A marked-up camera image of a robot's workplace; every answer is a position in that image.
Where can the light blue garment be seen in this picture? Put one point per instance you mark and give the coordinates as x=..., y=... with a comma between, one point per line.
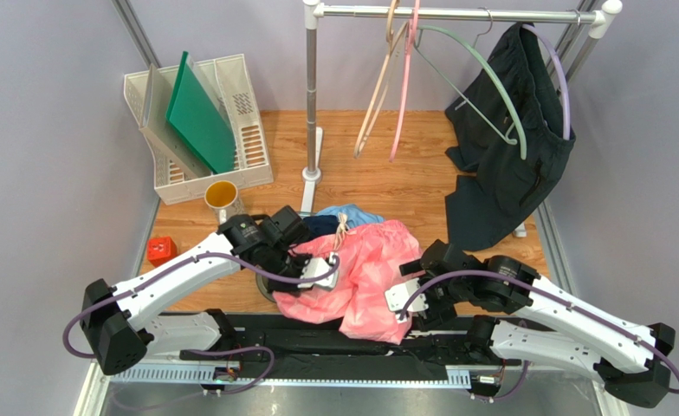
x=355, y=215

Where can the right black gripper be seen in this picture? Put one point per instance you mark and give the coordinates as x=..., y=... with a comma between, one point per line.
x=423, y=311

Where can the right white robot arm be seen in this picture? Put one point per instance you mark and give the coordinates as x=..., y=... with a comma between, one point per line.
x=527, y=318

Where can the pink clothes hanger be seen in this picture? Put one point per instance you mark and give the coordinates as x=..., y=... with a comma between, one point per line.
x=409, y=41

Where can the grey laundry basket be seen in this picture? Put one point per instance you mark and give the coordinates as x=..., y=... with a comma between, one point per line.
x=262, y=285

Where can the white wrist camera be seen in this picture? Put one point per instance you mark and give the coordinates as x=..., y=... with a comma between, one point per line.
x=401, y=299
x=321, y=272

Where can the purple clothes hanger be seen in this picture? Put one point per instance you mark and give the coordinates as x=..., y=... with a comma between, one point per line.
x=559, y=71

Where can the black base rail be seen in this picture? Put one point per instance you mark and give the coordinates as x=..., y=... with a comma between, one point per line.
x=295, y=350

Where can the pink patterned shorts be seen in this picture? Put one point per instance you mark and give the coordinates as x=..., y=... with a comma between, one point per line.
x=369, y=260

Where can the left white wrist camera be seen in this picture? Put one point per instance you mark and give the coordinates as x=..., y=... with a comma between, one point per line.
x=321, y=272

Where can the red small box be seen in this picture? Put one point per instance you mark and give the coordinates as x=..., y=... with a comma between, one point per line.
x=160, y=250

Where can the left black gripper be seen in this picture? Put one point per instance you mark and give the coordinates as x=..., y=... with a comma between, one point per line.
x=274, y=286

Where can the beige clothes hanger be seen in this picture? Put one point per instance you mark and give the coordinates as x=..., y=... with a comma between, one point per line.
x=393, y=39

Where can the grey folder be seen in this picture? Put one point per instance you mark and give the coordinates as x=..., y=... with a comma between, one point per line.
x=156, y=128

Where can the white plastic file tray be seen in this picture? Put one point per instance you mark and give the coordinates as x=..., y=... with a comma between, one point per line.
x=237, y=103

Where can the navy blue garment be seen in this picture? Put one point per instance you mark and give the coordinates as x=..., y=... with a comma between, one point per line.
x=321, y=225

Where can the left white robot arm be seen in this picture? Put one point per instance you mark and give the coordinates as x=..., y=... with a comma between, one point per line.
x=123, y=324

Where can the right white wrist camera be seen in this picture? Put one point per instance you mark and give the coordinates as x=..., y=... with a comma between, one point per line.
x=401, y=299

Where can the yellow cup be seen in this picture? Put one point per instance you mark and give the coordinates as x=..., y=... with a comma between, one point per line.
x=224, y=200

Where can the green folder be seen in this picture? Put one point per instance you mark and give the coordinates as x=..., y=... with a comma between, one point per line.
x=194, y=113

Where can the dark hanging shorts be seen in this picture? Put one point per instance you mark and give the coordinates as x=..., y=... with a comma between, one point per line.
x=498, y=189

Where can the metal clothes rack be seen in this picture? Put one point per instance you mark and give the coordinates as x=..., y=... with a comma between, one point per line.
x=586, y=24

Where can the green clothes hanger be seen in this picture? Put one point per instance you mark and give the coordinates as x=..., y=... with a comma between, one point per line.
x=489, y=75

